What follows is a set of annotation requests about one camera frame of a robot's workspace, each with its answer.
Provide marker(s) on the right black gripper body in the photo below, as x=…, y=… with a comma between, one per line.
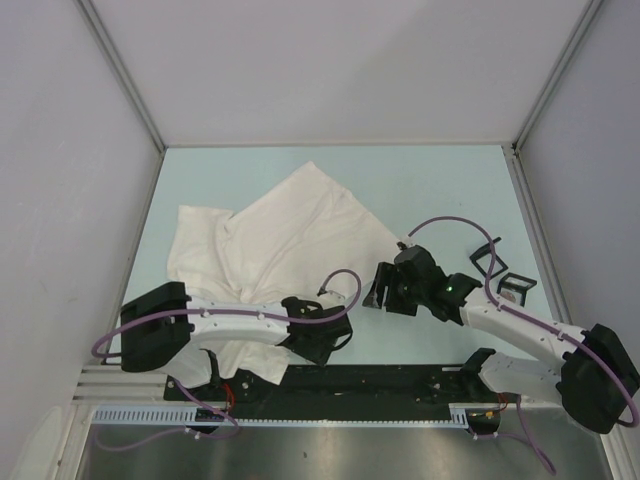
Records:
x=403, y=298

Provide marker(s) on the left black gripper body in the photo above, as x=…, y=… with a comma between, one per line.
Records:
x=318, y=352

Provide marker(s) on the white t-shirt garment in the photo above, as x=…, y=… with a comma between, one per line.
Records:
x=306, y=233

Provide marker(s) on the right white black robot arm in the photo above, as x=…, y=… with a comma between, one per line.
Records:
x=587, y=372

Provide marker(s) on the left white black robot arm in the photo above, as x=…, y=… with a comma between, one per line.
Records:
x=199, y=342

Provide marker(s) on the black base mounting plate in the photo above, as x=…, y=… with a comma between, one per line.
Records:
x=353, y=392

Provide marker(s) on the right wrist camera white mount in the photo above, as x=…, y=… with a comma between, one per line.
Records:
x=405, y=242

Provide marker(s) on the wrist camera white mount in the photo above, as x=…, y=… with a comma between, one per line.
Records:
x=330, y=295
x=405, y=242

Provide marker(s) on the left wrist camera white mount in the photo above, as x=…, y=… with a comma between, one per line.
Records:
x=330, y=295

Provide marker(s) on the upper black square frame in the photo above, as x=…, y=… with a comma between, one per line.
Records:
x=481, y=259

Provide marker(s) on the black square frame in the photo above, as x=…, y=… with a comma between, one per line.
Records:
x=481, y=259
x=517, y=284

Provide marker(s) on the lower black square frame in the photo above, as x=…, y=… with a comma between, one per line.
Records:
x=517, y=284

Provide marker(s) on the grey slotted cable duct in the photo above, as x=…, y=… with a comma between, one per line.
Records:
x=194, y=416

